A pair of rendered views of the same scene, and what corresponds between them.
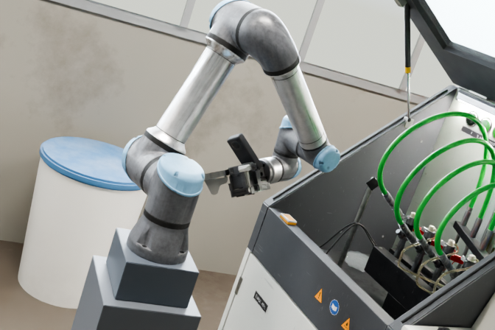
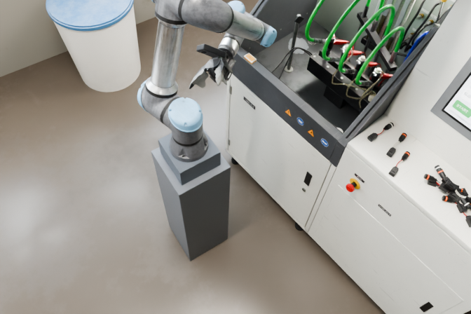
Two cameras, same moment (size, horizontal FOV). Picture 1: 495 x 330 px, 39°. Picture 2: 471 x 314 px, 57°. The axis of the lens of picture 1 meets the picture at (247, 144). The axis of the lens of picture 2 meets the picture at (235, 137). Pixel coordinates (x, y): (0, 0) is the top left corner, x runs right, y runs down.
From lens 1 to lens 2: 0.99 m
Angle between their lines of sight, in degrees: 43
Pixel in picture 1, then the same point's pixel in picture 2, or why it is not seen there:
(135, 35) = not seen: outside the picture
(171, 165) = (179, 118)
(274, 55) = (216, 26)
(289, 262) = (261, 87)
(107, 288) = (173, 177)
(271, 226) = (240, 62)
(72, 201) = (92, 42)
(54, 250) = (97, 68)
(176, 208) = (193, 137)
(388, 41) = not seen: outside the picture
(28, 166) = (42, 9)
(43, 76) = not seen: outside the picture
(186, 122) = (171, 76)
